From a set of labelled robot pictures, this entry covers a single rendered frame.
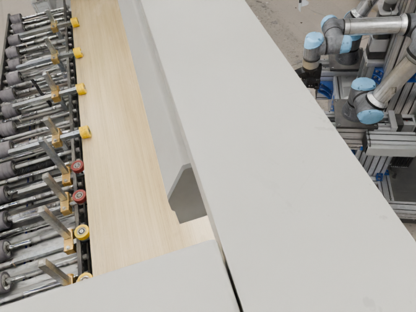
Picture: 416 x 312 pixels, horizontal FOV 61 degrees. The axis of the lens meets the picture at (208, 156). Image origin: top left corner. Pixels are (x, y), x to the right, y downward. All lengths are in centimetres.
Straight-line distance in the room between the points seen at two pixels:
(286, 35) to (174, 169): 434
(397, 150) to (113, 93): 190
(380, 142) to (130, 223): 146
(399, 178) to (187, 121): 290
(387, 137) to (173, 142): 201
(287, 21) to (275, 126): 466
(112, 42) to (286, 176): 312
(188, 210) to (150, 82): 13
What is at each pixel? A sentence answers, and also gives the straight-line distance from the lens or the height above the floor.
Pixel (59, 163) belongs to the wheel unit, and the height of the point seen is 94.
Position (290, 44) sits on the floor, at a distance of 445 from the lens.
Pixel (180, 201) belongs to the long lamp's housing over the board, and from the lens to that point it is 30.
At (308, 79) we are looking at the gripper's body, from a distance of 175.
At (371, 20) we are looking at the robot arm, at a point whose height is 164.
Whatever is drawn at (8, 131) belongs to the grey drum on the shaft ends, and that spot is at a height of 82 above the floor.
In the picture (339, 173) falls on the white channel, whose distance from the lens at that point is 17.
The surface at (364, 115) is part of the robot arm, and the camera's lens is 194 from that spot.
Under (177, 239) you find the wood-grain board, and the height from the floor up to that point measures 90.
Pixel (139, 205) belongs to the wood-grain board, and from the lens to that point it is 205.
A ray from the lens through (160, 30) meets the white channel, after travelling 25.
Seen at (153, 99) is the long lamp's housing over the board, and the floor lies 237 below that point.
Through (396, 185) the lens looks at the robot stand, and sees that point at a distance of 301.
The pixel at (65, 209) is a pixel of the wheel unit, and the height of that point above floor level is 87.
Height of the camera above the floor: 259
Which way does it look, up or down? 52 degrees down
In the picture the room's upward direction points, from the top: 11 degrees counter-clockwise
